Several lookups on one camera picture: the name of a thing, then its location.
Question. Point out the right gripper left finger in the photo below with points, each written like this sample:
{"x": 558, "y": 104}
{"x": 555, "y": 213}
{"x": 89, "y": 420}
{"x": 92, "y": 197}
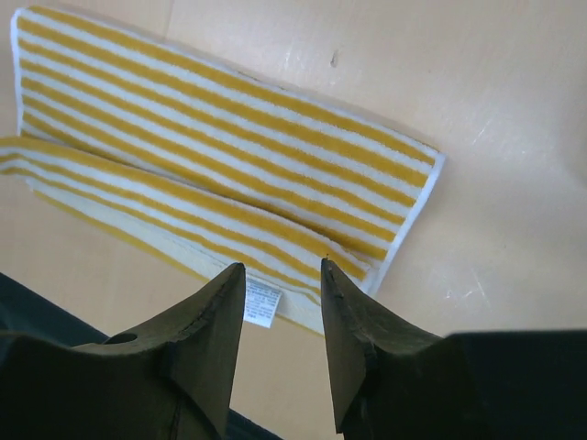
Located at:
{"x": 170, "y": 377}

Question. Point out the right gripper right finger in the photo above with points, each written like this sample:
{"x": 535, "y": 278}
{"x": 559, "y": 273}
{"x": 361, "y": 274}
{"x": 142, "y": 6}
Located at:
{"x": 390, "y": 379}

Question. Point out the yellow striped towel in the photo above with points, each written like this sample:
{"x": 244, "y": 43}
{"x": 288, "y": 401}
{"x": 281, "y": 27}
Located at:
{"x": 205, "y": 166}

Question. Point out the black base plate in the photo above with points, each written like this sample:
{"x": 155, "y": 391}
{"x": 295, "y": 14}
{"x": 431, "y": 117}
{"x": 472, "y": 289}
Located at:
{"x": 23, "y": 310}

